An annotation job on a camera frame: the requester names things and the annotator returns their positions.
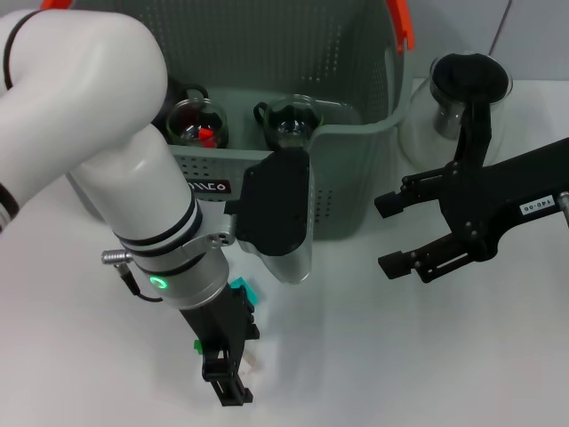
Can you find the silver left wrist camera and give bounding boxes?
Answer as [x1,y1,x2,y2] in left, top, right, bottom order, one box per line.
[224,149,316,286]

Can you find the dark clay teapot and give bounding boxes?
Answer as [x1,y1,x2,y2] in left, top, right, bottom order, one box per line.
[164,76,209,117]

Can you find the teal square toy tile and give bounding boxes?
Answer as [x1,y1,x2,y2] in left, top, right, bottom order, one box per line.
[229,276,260,307]

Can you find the glass carafe black handle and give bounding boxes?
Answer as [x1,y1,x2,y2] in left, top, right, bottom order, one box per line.
[397,52,513,170]

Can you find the grey perforated storage bin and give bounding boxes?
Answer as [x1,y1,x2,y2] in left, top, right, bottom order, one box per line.
[44,0,417,241]

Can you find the white toy brick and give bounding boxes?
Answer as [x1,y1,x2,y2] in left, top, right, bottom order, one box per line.
[241,353,264,377]

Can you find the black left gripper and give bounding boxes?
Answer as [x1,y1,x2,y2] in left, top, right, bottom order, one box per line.
[179,283,262,407]

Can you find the right gripper cable metal plugs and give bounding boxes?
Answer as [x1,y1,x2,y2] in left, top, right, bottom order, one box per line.
[557,190,569,232]

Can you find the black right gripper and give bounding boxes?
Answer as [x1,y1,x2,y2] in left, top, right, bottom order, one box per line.
[373,137,569,286]

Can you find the glass teacup black base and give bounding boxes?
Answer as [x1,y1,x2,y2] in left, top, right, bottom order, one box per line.
[164,98,230,150]
[252,94,324,152]

